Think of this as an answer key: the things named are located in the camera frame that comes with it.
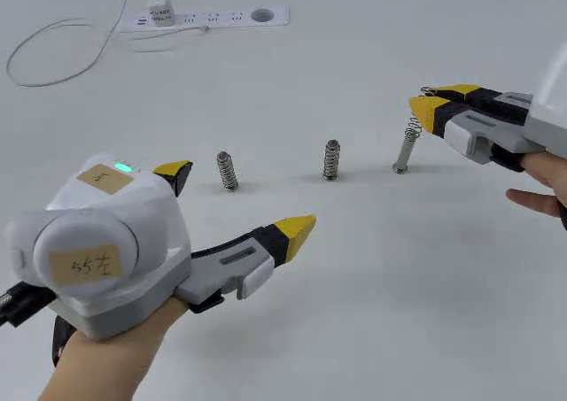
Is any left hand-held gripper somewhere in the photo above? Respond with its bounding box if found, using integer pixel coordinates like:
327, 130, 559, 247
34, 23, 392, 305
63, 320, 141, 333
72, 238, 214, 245
4, 153, 318, 342

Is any metal coil spring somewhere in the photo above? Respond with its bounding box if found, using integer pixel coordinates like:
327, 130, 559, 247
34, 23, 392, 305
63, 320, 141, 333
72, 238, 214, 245
403, 85, 439, 143
322, 142, 341, 181
216, 151, 241, 192

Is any person's left forearm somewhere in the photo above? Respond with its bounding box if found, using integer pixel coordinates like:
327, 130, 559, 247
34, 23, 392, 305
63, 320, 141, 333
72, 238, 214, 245
35, 357, 150, 401

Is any white power strip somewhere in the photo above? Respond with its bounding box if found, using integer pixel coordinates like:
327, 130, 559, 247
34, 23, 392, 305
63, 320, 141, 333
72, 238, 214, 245
118, 5, 291, 34

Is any person's right hand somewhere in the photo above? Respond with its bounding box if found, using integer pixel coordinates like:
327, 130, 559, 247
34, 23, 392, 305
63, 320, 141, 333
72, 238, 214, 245
506, 150, 567, 232

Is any person's left hand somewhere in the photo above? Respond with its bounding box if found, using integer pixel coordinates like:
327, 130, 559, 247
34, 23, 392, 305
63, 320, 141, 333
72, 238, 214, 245
51, 295, 189, 367

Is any metal pin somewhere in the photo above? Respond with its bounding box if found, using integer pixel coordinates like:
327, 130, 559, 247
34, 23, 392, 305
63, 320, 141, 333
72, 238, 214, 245
392, 128, 420, 175
322, 139, 342, 182
216, 150, 241, 193

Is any thin white looped cable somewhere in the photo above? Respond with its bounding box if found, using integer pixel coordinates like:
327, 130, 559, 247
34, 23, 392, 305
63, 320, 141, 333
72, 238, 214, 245
5, 0, 212, 89

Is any white plug-in charger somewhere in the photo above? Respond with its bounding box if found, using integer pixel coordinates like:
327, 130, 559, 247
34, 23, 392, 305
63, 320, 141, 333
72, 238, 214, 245
146, 0, 175, 27

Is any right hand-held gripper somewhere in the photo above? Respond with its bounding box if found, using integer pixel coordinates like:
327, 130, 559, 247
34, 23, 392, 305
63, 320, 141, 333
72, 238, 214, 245
408, 42, 567, 173

